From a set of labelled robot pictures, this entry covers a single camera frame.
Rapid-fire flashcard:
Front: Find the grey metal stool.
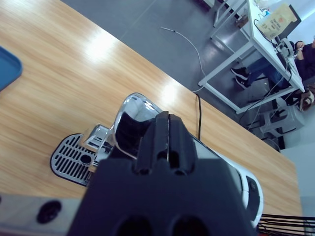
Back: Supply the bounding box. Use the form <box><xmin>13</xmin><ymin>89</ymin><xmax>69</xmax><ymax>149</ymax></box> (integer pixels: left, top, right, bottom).
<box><xmin>259</xmin><ymin>98</ymin><xmax>306</xmax><ymax>135</ymax></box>

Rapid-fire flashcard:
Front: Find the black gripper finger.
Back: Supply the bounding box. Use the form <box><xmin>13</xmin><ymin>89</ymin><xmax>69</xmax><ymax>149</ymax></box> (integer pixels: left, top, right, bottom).
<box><xmin>167</xmin><ymin>114</ymin><xmax>198</xmax><ymax>174</ymax></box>
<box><xmin>134</xmin><ymin>111</ymin><xmax>170</xmax><ymax>174</ymax></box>

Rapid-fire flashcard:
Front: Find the teal plastic tray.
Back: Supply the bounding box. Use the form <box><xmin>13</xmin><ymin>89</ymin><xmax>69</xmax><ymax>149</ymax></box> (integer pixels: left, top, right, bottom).
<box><xmin>0</xmin><ymin>46</ymin><xmax>23</xmax><ymax>92</ymax></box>

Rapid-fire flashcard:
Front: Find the metal drip tray grille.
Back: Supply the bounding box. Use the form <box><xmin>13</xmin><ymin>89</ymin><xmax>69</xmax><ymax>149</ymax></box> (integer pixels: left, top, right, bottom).
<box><xmin>50</xmin><ymin>133</ymin><xmax>100</xmax><ymax>187</ymax></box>

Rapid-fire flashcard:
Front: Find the white capsule coffee machine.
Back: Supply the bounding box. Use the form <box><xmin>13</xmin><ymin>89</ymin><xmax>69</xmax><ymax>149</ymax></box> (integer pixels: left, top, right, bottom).
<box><xmin>82</xmin><ymin>92</ymin><xmax>264</xmax><ymax>231</ymax></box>

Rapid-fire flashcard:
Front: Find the brown paper bag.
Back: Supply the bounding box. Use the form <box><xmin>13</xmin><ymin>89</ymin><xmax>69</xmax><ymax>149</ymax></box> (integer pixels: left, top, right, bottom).
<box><xmin>257</xmin><ymin>2</ymin><xmax>302</xmax><ymax>41</ymax></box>

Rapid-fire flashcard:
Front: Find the white floor cable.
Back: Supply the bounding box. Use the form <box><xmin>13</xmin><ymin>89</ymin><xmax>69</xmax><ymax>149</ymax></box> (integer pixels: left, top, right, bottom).
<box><xmin>161</xmin><ymin>26</ymin><xmax>207</xmax><ymax>93</ymax></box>

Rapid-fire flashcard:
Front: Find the black power cable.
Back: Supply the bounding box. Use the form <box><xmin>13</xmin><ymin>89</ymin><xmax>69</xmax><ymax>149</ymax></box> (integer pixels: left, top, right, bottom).
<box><xmin>195</xmin><ymin>93</ymin><xmax>203</xmax><ymax>140</ymax></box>

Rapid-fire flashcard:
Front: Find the seated person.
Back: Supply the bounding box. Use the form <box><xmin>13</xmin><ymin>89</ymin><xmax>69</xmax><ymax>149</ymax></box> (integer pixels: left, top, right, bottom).
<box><xmin>231</xmin><ymin>40</ymin><xmax>315</xmax><ymax>90</ymax></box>

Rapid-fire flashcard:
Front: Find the white desk frame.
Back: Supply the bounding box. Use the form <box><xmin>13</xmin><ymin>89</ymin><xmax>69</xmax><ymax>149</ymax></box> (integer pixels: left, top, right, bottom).
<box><xmin>198</xmin><ymin>0</ymin><xmax>306</xmax><ymax>114</ymax></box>

